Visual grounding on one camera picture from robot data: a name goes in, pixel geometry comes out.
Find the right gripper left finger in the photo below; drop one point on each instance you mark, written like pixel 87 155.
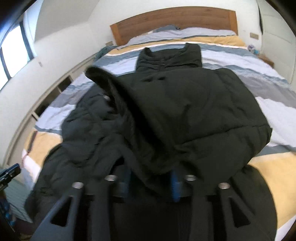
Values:
pixel 78 215

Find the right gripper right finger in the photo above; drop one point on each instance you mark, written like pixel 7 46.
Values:
pixel 240 208

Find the black puffer jacket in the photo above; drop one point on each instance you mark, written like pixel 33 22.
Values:
pixel 169 114

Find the low white shelf unit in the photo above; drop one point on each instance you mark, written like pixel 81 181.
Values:
pixel 31 117

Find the striped duvet cover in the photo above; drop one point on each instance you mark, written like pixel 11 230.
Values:
pixel 219 49

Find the window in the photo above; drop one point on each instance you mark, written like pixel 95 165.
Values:
pixel 16 53

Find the teal cloth beside bed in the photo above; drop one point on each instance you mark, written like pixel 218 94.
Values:
pixel 104 51

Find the wooden nightstand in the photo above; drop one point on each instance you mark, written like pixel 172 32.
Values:
pixel 266 60

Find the items on nightstand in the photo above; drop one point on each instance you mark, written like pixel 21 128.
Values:
pixel 253 50

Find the white wardrobe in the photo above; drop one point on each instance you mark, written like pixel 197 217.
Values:
pixel 278 41

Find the grey-blue pillow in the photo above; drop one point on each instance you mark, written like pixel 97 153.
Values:
pixel 166 28

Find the wooden headboard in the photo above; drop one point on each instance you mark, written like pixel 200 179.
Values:
pixel 182 17

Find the wall switch plate right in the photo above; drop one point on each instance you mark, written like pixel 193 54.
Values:
pixel 254 36

